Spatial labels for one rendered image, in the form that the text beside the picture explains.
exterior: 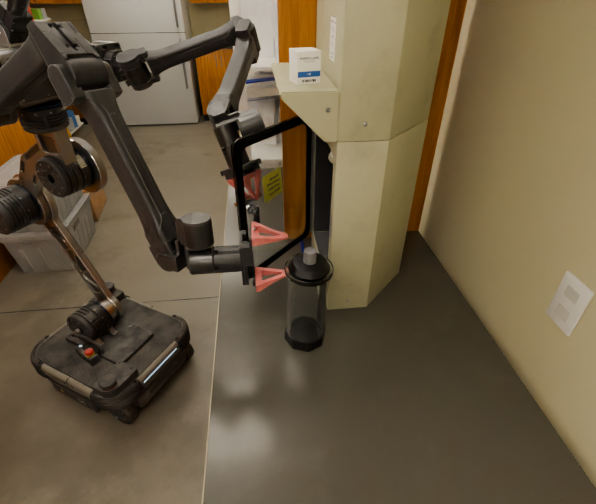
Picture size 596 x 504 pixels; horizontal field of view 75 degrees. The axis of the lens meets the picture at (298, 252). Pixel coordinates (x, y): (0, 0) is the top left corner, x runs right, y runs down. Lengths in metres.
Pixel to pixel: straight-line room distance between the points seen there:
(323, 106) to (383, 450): 0.67
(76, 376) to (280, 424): 1.34
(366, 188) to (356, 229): 0.11
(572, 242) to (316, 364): 0.59
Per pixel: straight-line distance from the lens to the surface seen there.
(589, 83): 0.91
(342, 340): 1.00
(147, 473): 1.96
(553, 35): 1.01
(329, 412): 0.88
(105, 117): 0.85
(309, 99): 0.79
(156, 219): 0.84
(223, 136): 1.03
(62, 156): 1.51
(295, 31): 1.14
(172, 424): 2.04
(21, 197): 1.99
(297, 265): 0.83
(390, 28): 0.80
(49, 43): 0.89
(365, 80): 0.81
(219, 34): 1.44
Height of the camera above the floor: 1.68
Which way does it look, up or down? 35 degrees down
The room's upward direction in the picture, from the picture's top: straight up
